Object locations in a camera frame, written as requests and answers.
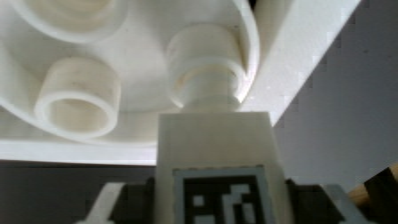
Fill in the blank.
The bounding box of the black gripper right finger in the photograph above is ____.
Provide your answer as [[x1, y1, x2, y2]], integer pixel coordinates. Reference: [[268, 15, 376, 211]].
[[286, 180, 376, 224]]

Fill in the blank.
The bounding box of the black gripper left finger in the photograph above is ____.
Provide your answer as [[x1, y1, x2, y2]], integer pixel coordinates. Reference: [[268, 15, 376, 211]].
[[72, 178, 154, 224]]

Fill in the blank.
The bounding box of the white stool leg with tag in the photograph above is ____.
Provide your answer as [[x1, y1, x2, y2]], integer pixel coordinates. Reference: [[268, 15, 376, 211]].
[[154, 65, 293, 224]]

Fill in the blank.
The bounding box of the white round stool seat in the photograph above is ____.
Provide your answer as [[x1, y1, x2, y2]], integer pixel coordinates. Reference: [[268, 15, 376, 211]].
[[0, 0, 261, 148]]

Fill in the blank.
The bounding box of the white U-shaped boundary fence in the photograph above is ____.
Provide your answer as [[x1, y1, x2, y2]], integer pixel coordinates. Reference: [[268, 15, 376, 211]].
[[0, 0, 398, 189]]

